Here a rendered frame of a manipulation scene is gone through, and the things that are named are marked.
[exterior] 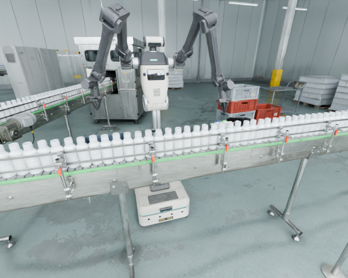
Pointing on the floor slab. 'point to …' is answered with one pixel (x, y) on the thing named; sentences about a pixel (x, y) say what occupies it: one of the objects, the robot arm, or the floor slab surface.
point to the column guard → (275, 78)
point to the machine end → (89, 42)
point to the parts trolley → (283, 96)
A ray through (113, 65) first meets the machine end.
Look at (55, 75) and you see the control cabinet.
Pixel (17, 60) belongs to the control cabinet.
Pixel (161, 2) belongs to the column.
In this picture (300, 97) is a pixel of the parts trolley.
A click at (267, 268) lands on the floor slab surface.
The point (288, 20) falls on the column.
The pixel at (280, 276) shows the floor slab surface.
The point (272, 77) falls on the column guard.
